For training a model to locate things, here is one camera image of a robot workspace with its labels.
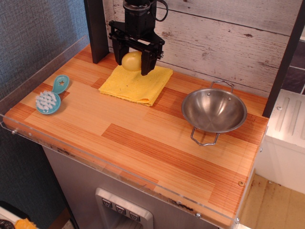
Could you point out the dark vertical post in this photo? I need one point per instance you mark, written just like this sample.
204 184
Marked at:
286 60
97 29

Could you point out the yellow toy potato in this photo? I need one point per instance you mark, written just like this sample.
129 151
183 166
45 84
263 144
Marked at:
132 61

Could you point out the yellow folded cloth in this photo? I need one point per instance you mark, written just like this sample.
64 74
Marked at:
134 87

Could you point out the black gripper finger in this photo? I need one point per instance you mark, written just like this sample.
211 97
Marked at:
120 49
148 62

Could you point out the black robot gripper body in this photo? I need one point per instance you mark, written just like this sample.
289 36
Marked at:
138 29

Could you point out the grey ice dispenser panel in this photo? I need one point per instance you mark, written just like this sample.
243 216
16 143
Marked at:
118 213

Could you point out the clear acrylic table guard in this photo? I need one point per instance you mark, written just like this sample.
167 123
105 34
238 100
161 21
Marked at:
148 146

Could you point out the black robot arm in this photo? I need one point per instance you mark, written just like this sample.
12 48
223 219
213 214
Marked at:
140 6

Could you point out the dark vertical post left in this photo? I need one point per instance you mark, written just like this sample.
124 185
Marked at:
97 29

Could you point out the stainless steel bowl with handles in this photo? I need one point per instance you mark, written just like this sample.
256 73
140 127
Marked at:
215 109

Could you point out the dark vertical post right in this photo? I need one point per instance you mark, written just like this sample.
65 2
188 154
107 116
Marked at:
286 60

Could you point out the white toy sink unit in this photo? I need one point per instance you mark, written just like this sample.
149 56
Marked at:
281 158

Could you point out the silver toy fridge cabinet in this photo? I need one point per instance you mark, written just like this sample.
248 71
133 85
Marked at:
79 181

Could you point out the teal scrub brush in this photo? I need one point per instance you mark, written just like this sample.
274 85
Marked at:
48 102

